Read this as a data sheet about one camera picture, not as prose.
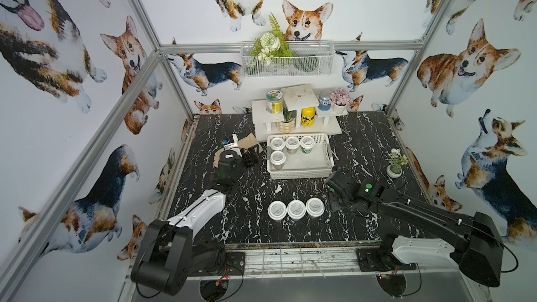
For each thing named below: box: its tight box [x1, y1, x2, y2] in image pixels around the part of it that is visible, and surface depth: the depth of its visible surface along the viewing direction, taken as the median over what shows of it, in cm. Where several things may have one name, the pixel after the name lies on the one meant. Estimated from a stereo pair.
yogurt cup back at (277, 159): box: [269, 150, 286, 171], surface depth 97 cm
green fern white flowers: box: [250, 12, 293, 66], surface depth 82 cm
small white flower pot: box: [385, 148, 410, 179], surface depth 94 cm
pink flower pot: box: [332, 102, 347, 114], surface depth 97 cm
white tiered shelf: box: [251, 83, 348, 142], surface depth 109 cm
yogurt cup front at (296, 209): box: [286, 199, 307, 220], surface depth 81 cm
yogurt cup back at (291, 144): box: [285, 136, 300, 156], surface depth 102 cm
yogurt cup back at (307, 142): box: [299, 135, 316, 155], surface depth 102 cm
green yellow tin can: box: [265, 88, 284, 115], surface depth 99 cm
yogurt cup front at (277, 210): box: [267, 200, 288, 221], surface depth 81 cm
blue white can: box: [318, 97, 331, 112], surface depth 100 cm
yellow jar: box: [301, 106, 316, 127], surface depth 112 cm
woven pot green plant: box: [276, 106, 297, 134], surface depth 112 cm
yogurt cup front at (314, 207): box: [305, 197, 326, 218], surface depth 82 cm
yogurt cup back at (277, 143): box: [269, 137, 286, 151], surface depth 102 cm
